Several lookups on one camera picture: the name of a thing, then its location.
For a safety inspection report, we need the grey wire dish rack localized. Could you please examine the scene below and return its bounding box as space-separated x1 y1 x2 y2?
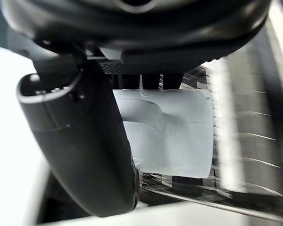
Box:
138 35 283 223

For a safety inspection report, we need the white cup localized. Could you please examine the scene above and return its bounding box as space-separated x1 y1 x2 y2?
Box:
113 88 215 179

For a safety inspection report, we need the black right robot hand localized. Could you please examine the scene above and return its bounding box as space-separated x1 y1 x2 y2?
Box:
0 0 272 218

